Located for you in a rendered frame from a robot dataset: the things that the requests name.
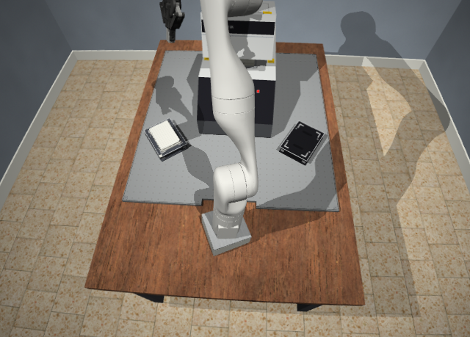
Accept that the cream rectangular well plate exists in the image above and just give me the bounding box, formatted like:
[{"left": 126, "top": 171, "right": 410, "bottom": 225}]
[{"left": 241, "top": 59, "right": 255, "bottom": 66}]

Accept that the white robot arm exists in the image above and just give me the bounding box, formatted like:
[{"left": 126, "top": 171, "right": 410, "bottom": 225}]
[{"left": 200, "top": 0, "right": 263, "bottom": 239}]

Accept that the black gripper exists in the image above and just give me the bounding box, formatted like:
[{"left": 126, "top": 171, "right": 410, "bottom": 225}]
[{"left": 159, "top": 0, "right": 185, "bottom": 43}]

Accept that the black rectangular frame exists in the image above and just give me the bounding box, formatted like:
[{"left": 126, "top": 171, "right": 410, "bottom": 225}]
[{"left": 279, "top": 121, "right": 325, "bottom": 165}]

